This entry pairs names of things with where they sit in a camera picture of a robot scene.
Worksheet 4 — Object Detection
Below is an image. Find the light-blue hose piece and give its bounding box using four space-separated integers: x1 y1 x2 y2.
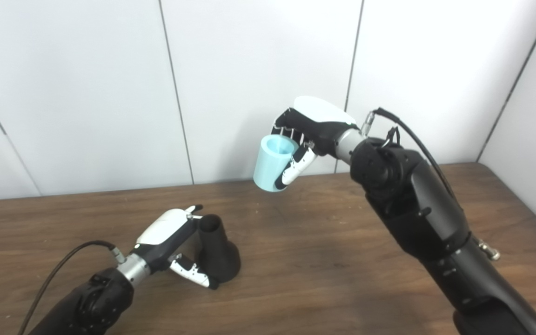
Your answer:
253 134 299 193

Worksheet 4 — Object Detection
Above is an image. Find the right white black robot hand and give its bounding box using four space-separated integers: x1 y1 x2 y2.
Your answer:
272 96 358 191

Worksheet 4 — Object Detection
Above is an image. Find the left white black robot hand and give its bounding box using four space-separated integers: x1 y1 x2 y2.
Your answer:
131 204 220 290

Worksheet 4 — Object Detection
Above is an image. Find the black flared nozzle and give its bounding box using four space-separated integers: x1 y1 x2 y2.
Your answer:
197 214 241 284

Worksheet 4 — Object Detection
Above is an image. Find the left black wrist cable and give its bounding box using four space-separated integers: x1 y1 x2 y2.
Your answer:
17 240 127 335

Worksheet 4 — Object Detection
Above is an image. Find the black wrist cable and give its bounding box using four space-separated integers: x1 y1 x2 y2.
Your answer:
365 107 459 205
17 240 127 335

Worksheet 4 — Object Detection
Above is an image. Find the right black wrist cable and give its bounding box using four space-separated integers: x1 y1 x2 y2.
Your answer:
365 107 459 205

